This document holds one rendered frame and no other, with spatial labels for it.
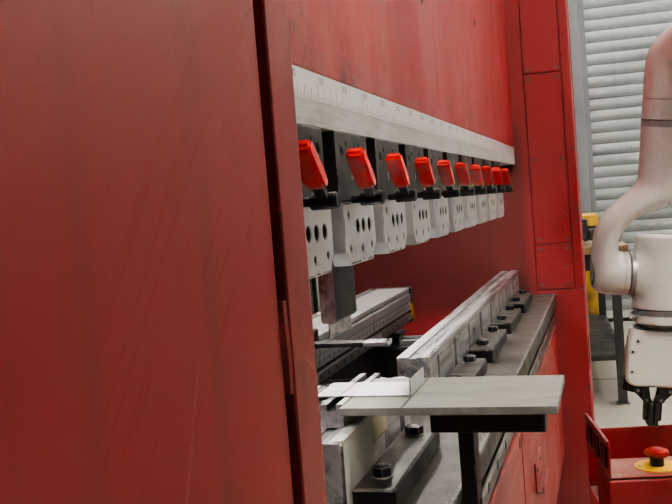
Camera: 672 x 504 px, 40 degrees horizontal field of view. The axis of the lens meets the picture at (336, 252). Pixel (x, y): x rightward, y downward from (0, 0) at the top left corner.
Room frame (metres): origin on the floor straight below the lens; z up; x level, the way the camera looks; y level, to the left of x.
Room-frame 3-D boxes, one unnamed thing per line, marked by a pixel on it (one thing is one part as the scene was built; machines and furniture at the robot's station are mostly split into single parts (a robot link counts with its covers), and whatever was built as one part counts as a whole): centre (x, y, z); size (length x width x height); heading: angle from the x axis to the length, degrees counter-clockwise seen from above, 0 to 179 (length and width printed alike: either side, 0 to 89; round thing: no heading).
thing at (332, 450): (1.26, -0.01, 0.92); 0.39 x 0.06 x 0.10; 163
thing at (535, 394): (1.17, -0.14, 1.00); 0.26 x 0.18 x 0.01; 73
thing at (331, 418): (1.24, -0.01, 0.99); 0.20 x 0.03 x 0.03; 163
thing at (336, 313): (1.21, 0.00, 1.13); 0.10 x 0.02 x 0.10; 163
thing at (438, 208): (1.76, -0.17, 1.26); 0.15 x 0.09 x 0.17; 163
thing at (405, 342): (2.61, -0.03, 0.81); 0.64 x 0.08 x 0.14; 73
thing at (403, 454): (1.23, -0.07, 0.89); 0.30 x 0.05 x 0.03; 163
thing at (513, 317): (2.54, -0.46, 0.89); 0.30 x 0.05 x 0.03; 163
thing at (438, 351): (2.42, -0.36, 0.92); 1.67 x 0.06 x 0.10; 163
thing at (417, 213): (1.57, -0.11, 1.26); 0.15 x 0.09 x 0.17; 163
